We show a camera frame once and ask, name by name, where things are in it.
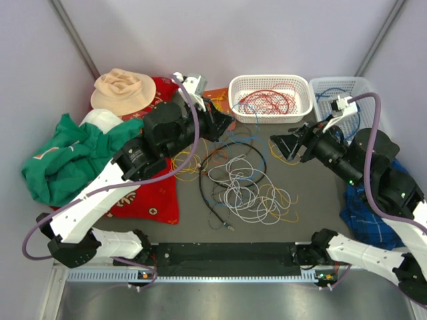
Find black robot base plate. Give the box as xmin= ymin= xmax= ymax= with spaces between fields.
xmin=131 ymin=243 xmax=339 ymax=277

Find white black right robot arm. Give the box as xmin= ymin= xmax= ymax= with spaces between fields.
xmin=270 ymin=123 xmax=426 ymax=305

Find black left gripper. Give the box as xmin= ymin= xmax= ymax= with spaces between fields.
xmin=163 ymin=97 xmax=236 ymax=160

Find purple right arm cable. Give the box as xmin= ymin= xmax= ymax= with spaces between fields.
xmin=328 ymin=93 xmax=427 ymax=291

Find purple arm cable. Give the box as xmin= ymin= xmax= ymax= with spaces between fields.
xmin=328 ymin=93 xmax=427 ymax=291
xmin=21 ymin=73 xmax=201 ymax=290

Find white empty perforated basket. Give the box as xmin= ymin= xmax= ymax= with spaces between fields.
xmin=309 ymin=77 xmax=375 ymax=143

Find white garment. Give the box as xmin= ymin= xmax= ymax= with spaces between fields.
xmin=79 ymin=109 xmax=123 ymax=134

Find beige bucket hat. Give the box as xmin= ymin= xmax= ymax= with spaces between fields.
xmin=90 ymin=68 xmax=157 ymax=117

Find slotted cable duct rail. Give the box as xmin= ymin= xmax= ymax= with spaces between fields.
xmin=67 ymin=269 xmax=338 ymax=283

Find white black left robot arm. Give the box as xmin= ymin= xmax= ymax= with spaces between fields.
xmin=40 ymin=100 xmax=233 ymax=268

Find blue network cable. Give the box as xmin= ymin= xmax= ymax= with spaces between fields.
xmin=336 ymin=111 xmax=361 ymax=141
xmin=315 ymin=87 xmax=363 ymax=116

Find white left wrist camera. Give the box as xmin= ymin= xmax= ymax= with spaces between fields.
xmin=173 ymin=72 xmax=207 ymax=111

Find red patterned cloth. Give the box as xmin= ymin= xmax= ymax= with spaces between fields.
xmin=49 ymin=77 xmax=184 ymax=227

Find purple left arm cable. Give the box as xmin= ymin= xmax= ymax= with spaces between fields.
xmin=21 ymin=73 xmax=201 ymax=290

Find orange red cable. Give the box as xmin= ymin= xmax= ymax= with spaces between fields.
xmin=238 ymin=88 xmax=291 ymax=115

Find orange cardboard box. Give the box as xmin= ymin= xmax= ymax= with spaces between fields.
xmin=203 ymin=87 xmax=233 ymax=116

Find blue plaid cloth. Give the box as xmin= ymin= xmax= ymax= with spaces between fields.
xmin=339 ymin=159 xmax=418 ymax=251

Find white thin cable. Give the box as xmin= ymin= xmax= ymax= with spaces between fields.
xmin=207 ymin=155 xmax=293 ymax=225

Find black thick cable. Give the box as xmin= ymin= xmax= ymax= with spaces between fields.
xmin=198 ymin=141 xmax=268 ymax=233

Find green garment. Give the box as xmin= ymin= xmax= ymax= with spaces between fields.
xmin=21 ymin=113 xmax=143 ymax=207

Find white basket with red cable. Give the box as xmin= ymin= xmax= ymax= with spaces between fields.
xmin=228 ymin=75 xmax=313 ymax=124

